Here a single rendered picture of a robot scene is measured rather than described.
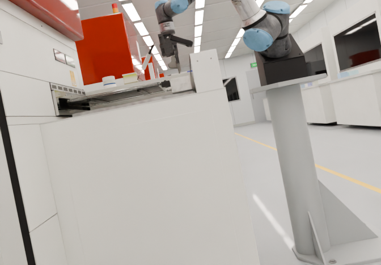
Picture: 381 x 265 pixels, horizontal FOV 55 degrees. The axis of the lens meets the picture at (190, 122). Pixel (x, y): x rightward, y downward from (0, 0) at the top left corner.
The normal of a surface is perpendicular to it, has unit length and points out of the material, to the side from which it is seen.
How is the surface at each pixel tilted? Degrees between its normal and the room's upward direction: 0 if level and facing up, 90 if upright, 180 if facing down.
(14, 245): 90
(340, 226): 90
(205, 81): 90
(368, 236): 90
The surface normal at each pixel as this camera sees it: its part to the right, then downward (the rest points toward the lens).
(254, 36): -0.48, 0.73
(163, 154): 0.00, 0.01
